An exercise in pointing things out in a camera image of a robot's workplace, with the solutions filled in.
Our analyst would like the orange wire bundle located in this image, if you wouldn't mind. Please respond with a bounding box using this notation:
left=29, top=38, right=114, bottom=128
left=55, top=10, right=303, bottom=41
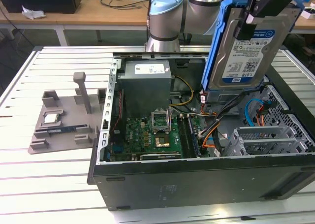
left=255, top=105, right=267, bottom=126

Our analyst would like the red wire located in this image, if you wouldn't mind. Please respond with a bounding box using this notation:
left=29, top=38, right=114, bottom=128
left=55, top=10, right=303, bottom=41
left=110, top=90, right=124, bottom=136

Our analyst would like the white open box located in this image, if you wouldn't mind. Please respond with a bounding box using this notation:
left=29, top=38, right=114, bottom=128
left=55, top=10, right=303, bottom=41
left=302, top=8, right=315, bottom=20

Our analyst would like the black cable bundle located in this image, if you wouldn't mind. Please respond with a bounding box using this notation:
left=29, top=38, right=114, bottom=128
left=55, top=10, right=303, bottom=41
left=196, top=86, right=269, bottom=138

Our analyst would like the crumpled white paper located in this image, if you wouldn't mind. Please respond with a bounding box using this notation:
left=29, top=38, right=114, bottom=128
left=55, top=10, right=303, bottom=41
left=21, top=5, right=47, bottom=20

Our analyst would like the blue wire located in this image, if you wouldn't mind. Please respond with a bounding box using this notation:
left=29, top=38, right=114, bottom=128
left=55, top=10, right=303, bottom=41
left=245, top=98, right=271, bottom=128

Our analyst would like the grey power supply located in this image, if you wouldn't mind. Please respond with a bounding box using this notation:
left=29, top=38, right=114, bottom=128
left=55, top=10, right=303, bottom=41
left=117, top=60, right=175, bottom=118

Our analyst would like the locking lever wire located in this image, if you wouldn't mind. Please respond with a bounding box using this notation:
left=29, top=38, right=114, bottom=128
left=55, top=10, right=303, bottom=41
left=167, top=107, right=173, bottom=135

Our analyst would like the hard disk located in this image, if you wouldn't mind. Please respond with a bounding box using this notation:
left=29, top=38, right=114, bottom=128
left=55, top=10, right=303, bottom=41
left=201, top=0, right=306, bottom=95

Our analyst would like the grey parts rack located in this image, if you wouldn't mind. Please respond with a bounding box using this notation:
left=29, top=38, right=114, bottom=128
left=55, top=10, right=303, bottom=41
left=27, top=71, right=107, bottom=155

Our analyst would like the metal disk bay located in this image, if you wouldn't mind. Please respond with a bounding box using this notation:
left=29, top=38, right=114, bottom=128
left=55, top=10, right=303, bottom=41
left=225, top=125, right=308, bottom=157

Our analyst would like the black PC case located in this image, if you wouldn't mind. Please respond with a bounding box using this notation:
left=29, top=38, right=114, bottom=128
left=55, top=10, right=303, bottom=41
left=86, top=45, right=315, bottom=212

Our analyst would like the orange flat wire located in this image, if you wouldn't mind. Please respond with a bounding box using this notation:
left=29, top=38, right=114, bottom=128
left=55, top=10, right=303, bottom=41
left=200, top=129, right=222, bottom=149

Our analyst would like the metal socket cover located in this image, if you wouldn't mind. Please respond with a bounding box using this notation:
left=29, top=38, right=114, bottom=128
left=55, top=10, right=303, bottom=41
left=150, top=109, right=171, bottom=133

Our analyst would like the green motherboard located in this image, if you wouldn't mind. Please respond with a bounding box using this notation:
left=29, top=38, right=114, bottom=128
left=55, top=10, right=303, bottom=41
left=108, top=105, right=210, bottom=162

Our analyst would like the installed RAM stick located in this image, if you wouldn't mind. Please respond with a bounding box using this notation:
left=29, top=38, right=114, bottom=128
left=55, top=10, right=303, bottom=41
left=187, top=115, right=199, bottom=158

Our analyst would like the black RAM slot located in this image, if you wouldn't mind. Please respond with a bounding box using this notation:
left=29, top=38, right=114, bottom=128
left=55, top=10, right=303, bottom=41
left=177, top=114, right=189, bottom=159

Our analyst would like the silver CPU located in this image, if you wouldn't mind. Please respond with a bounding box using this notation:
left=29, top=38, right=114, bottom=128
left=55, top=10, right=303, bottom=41
left=43, top=114, right=61, bottom=124

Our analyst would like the black expansion card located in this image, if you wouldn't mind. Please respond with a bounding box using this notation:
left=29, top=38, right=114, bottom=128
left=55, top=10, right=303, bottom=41
left=139, top=153, right=183, bottom=160

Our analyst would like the large black box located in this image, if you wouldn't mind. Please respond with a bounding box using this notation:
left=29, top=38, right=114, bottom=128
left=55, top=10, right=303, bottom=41
left=0, top=0, right=82, bottom=14

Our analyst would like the metal drive cage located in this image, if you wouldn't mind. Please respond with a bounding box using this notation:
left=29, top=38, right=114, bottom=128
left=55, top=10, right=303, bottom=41
left=203, top=76, right=269, bottom=104

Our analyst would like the dark blue RAM stick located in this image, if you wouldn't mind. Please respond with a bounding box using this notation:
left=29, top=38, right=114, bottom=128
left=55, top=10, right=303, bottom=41
left=48, top=127, right=77, bottom=134

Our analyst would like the CPU socket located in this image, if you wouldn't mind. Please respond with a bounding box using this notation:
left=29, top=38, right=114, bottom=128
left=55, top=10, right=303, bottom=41
left=154, top=132, right=171, bottom=148

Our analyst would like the yellow wire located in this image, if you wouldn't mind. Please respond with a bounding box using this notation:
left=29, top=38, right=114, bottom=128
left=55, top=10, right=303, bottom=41
left=172, top=75, right=195, bottom=106

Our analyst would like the black waste basket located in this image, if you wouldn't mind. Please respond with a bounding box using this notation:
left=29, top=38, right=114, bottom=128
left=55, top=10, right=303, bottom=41
left=179, top=32, right=192, bottom=45

